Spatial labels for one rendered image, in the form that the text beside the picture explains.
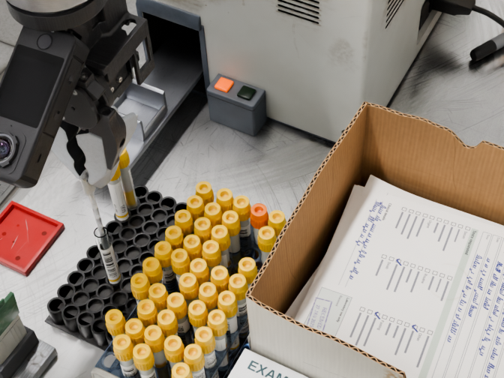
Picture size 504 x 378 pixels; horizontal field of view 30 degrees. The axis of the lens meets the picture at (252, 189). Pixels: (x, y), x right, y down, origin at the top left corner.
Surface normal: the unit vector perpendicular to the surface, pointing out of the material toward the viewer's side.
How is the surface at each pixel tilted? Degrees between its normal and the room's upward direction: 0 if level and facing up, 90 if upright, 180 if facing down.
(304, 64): 90
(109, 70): 90
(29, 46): 29
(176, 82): 0
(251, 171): 0
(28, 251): 0
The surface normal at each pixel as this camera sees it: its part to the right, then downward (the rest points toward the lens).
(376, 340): -0.04, -0.62
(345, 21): -0.47, 0.71
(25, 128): -0.25, -0.18
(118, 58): 0.88, 0.35
